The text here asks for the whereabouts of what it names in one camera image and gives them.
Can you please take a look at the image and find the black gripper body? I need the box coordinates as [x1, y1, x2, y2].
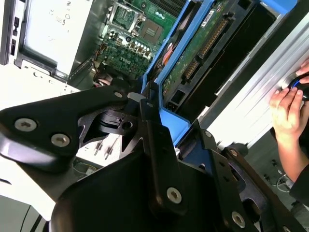
[49, 105, 229, 232]

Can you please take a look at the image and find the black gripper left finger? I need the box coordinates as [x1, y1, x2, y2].
[0, 81, 188, 215]

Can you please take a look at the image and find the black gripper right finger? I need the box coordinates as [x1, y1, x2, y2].
[192, 120, 309, 232]

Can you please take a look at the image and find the round black tool blue ring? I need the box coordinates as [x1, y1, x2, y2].
[281, 73, 309, 102]

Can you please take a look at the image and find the person's bare hand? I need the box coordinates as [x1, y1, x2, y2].
[269, 86, 304, 143]
[295, 59, 309, 76]

